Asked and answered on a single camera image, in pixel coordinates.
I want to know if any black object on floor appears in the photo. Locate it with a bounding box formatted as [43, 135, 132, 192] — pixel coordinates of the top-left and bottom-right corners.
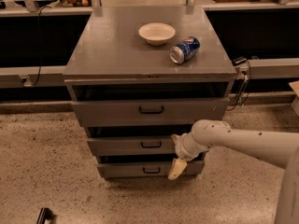
[36, 207, 53, 224]

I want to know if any grey top drawer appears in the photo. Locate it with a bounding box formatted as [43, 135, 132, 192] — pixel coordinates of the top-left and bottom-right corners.
[72, 98, 228, 127]

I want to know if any black cable left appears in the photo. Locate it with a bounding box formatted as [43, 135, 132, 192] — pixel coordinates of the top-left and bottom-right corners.
[21, 5, 53, 88]

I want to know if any grey drawer cabinet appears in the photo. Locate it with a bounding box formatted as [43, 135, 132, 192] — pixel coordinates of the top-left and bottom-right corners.
[64, 6, 235, 165]

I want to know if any grey bottom drawer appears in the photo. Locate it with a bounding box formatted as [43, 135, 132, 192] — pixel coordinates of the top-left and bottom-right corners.
[96, 160, 206, 179]

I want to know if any blue pepsi can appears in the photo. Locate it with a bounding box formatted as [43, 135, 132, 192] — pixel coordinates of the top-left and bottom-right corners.
[170, 36, 200, 64]

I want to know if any black power adapter with cables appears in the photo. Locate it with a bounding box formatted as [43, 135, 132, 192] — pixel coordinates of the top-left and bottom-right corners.
[228, 56, 252, 111]

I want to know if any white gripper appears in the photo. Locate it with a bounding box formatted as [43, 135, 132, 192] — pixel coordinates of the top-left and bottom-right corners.
[168, 133, 204, 180]

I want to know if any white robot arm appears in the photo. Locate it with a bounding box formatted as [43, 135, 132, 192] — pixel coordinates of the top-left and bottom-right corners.
[168, 119, 299, 224]

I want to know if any grey drawer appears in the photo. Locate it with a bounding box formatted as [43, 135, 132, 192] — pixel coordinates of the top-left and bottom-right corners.
[96, 160, 206, 179]
[88, 136, 175, 156]
[72, 98, 228, 127]

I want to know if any grey metal rail frame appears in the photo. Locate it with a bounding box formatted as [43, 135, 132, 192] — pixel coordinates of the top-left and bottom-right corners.
[0, 0, 299, 90]

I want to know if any white ceramic bowl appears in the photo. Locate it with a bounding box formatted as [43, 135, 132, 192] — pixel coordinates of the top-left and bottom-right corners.
[138, 22, 176, 46]

